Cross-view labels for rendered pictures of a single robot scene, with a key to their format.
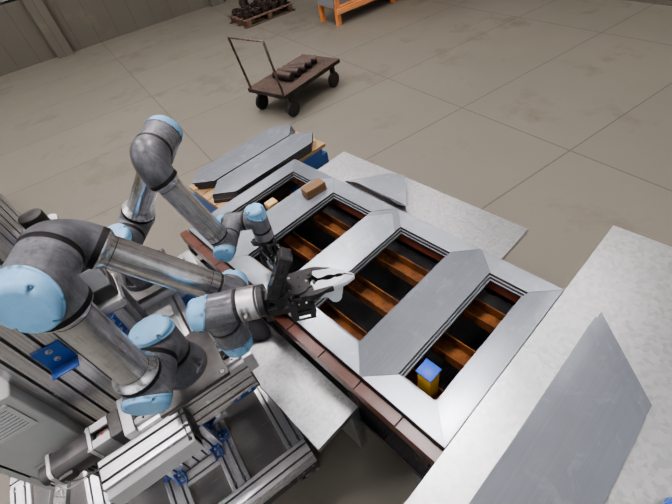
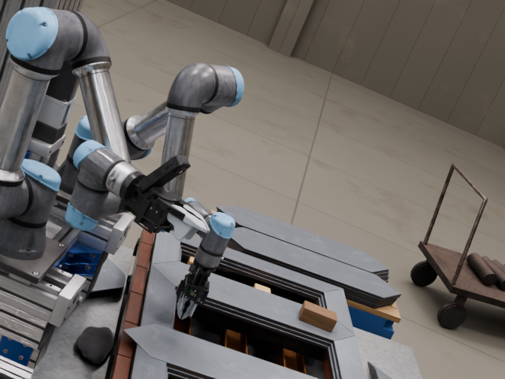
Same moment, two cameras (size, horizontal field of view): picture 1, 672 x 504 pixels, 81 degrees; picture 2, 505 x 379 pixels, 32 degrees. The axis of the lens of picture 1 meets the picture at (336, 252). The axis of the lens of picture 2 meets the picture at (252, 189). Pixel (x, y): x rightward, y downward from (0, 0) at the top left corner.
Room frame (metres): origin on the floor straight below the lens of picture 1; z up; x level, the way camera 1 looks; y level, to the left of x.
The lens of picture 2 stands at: (-0.96, -0.80, 2.18)
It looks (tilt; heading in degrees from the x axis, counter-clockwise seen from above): 20 degrees down; 26
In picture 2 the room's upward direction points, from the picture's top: 24 degrees clockwise
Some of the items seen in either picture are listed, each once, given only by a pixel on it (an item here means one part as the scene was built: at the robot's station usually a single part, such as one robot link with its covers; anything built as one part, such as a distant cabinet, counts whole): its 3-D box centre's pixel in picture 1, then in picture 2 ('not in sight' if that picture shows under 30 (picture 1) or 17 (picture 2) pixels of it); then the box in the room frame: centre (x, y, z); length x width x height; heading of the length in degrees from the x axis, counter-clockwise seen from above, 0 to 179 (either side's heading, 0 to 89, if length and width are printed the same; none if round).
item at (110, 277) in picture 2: not in sight; (107, 275); (1.36, 0.68, 0.70); 0.39 x 0.12 x 0.04; 36
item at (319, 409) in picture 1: (238, 328); (80, 334); (1.06, 0.50, 0.67); 1.30 x 0.20 x 0.03; 36
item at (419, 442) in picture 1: (278, 318); (125, 347); (0.96, 0.29, 0.80); 1.62 x 0.04 x 0.06; 36
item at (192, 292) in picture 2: (270, 248); (198, 280); (1.17, 0.26, 1.00); 0.09 x 0.08 x 0.12; 36
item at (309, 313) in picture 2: (313, 188); (318, 316); (1.68, 0.04, 0.87); 0.12 x 0.06 x 0.05; 120
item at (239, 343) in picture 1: (232, 328); (92, 202); (0.56, 0.28, 1.33); 0.11 x 0.08 x 0.11; 0
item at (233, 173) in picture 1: (256, 160); (306, 256); (2.17, 0.36, 0.82); 0.80 x 0.40 x 0.06; 126
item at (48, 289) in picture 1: (103, 342); (18, 118); (0.55, 0.55, 1.41); 0.15 x 0.12 x 0.55; 0
